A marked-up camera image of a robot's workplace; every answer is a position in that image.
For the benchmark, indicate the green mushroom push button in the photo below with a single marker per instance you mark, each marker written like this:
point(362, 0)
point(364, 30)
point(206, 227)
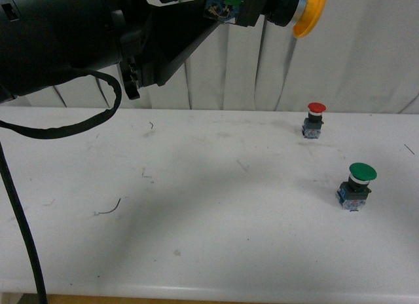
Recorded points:
point(352, 194)

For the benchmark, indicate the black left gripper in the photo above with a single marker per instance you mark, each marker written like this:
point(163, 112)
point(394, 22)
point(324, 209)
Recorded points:
point(159, 40)

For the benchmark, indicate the yellow mushroom push button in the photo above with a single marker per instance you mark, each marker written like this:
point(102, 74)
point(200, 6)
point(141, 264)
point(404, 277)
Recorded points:
point(301, 15)

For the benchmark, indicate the red mushroom push button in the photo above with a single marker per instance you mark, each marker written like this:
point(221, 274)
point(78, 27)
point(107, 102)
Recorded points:
point(311, 127)

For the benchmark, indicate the white pleated curtain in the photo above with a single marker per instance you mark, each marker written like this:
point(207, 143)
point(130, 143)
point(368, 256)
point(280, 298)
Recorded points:
point(361, 57)

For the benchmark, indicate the small wire scrap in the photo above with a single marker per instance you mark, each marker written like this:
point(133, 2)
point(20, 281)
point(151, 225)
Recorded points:
point(98, 213)

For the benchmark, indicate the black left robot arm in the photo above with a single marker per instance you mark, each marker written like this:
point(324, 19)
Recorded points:
point(49, 42)

